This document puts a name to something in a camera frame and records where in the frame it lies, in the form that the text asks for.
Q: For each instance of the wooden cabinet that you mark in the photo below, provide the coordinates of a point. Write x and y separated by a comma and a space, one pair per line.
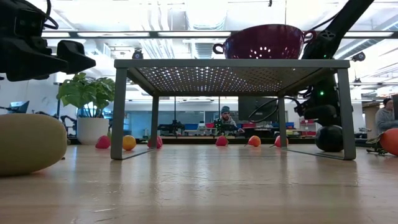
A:
370, 118

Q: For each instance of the brown kiwi fruit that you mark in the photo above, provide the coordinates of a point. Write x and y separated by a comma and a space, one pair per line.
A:
28, 143

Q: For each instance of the small orange fruit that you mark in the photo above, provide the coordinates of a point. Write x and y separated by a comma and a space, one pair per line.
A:
129, 142
275, 142
254, 141

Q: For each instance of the person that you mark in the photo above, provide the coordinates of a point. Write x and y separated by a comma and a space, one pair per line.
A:
385, 119
227, 119

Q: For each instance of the dark purple plum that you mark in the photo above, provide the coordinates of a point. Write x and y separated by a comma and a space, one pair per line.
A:
329, 139

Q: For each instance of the black ceiling camera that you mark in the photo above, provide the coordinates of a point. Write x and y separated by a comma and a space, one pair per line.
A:
359, 56
137, 54

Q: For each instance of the orange fruit with green leaves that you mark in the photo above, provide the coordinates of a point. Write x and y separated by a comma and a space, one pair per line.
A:
391, 141

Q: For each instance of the blue storage bin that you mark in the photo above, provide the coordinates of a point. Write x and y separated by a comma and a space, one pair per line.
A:
191, 126
289, 124

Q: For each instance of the red storage bin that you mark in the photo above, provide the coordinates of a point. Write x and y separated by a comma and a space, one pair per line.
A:
248, 125

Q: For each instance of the small tilted computer screen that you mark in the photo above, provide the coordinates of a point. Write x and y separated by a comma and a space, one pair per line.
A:
20, 106

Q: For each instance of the red strawberry with green leaves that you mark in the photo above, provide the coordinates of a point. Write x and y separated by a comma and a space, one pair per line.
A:
160, 142
221, 141
103, 142

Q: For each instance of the black monitor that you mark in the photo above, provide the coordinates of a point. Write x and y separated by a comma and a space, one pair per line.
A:
248, 107

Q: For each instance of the grey perforated metal shelf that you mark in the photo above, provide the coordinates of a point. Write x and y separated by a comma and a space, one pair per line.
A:
230, 63

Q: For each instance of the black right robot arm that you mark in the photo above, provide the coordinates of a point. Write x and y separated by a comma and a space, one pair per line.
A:
339, 25

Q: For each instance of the green plant in white pot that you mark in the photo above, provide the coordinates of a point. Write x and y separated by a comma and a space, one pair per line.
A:
92, 130

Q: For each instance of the purple colander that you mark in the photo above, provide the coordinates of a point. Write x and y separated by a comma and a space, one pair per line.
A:
264, 40

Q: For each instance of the long ceiling light fixture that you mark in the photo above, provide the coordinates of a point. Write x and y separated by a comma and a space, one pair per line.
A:
124, 34

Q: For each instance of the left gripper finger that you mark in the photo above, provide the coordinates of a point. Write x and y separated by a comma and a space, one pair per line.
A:
28, 60
74, 57

